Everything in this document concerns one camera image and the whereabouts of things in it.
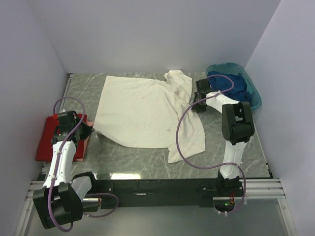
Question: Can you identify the white t shirt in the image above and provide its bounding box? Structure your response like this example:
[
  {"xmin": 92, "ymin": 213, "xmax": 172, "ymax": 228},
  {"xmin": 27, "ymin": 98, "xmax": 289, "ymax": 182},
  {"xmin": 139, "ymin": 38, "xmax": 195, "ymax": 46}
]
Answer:
[{"xmin": 94, "ymin": 70, "xmax": 205, "ymax": 163}]

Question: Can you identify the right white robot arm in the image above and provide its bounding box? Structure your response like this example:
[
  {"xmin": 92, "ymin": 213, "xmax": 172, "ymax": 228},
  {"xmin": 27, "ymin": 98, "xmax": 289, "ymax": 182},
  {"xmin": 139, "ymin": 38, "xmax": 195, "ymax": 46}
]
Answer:
[{"xmin": 192, "ymin": 79, "xmax": 255, "ymax": 196}]

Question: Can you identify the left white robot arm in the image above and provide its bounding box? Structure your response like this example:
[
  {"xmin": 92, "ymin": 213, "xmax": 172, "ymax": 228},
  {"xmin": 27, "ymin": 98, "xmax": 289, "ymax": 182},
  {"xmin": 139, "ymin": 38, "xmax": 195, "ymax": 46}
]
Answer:
[{"xmin": 32, "ymin": 111, "xmax": 98, "ymax": 229}]

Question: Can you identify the teal plastic basket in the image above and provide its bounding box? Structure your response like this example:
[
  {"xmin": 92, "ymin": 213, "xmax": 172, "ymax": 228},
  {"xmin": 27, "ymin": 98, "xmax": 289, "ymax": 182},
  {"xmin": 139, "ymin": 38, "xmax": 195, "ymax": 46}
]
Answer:
[{"xmin": 206, "ymin": 62, "xmax": 261, "ymax": 111}]

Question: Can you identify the blue t shirt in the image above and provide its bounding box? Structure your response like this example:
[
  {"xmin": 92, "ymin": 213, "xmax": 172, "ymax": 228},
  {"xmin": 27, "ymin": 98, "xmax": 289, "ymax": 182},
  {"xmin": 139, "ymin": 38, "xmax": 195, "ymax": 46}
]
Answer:
[{"xmin": 208, "ymin": 71, "xmax": 253, "ymax": 103}]

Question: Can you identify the red folded t shirt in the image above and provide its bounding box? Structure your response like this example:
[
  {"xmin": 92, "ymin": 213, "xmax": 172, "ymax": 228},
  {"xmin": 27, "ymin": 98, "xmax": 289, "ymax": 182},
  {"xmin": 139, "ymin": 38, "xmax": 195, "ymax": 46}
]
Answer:
[{"xmin": 35, "ymin": 114, "xmax": 88, "ymax": 162}]

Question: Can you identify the black base beam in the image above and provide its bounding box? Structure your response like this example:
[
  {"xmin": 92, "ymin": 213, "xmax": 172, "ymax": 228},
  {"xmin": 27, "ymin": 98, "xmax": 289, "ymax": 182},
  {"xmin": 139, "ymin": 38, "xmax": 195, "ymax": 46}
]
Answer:
[{"xmin": 81, "ymin": 178, "xmax": 246, "ymax": 209}]

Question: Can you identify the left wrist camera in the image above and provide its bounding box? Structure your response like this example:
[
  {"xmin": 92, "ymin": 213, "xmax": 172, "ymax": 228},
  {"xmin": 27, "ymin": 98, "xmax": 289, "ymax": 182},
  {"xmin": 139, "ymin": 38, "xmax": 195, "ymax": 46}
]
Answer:
[{"xmin": 53, "ymin": 109, "xmax": 67, "ymax": 120}]

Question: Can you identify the aluminium frame rail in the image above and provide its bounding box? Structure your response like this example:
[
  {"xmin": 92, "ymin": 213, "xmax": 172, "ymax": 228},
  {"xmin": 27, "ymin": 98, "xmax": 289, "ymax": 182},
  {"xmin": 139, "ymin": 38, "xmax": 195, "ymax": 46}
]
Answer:
[{"xmin": 13, "ymin": 73, "xmax": 296, "ymax": 236}]

